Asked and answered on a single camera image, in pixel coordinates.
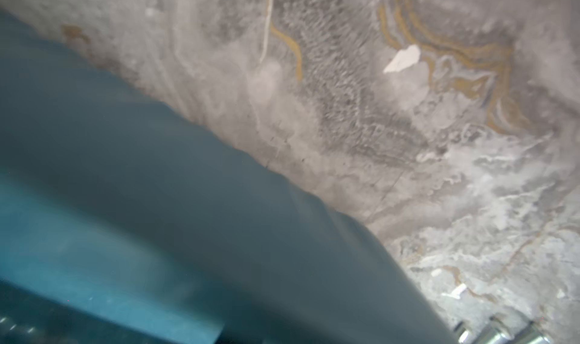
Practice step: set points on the teal plastic storage tray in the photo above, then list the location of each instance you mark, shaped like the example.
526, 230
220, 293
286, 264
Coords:
122, 222

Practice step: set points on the silver screws pile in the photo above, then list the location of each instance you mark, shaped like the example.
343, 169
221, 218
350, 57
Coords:
496, 332

